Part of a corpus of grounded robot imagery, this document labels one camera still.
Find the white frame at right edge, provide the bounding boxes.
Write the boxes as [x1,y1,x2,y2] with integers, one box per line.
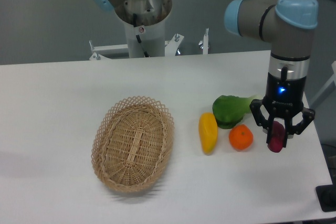
[310,61,335,109]

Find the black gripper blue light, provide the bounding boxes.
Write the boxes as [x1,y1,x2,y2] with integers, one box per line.
[249,73,315,148]

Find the oval wicker basket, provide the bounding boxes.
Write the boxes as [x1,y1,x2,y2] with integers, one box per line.
[91,96,174,193]

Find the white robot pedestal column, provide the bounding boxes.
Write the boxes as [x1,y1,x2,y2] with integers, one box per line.
[123,21,165,58]

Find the yellow bell pepper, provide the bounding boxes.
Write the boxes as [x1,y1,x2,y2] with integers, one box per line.
[198,112,218,155]

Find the green bok choy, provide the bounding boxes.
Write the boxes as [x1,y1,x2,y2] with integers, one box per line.
[212,95,261,129]

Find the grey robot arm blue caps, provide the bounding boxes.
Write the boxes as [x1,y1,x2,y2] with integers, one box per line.
[94,0,318,152]

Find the black device at table edge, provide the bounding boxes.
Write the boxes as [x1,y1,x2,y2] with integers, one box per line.
[316,185,335,212]

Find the purple sweet potato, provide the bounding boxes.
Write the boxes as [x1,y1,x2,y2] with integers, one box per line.
[268,121,285,153]

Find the orange tangerine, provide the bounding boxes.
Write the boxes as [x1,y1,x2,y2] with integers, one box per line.
[229,124,254,151]

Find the black cable on pedestal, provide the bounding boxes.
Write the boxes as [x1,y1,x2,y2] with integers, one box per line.
[132,13,150,58]

